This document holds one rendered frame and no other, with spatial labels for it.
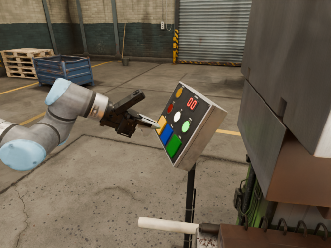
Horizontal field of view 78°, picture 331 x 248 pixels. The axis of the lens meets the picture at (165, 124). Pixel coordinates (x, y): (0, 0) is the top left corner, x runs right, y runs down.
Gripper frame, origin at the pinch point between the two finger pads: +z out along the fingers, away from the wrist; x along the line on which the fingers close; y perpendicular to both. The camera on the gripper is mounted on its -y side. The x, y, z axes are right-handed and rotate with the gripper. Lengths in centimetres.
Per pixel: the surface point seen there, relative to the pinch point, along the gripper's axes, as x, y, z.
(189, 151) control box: 7.1, 2.8, 13.6
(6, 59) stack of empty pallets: -667, 197, -218
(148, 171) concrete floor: -109, 89, 69
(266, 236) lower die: 42.2, 3.2, 20.7
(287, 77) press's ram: 51, -26, -15
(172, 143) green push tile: -1.0, 5.3, 10.2
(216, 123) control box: 7.1, -11.3, 17.0
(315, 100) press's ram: 56, -24, -17
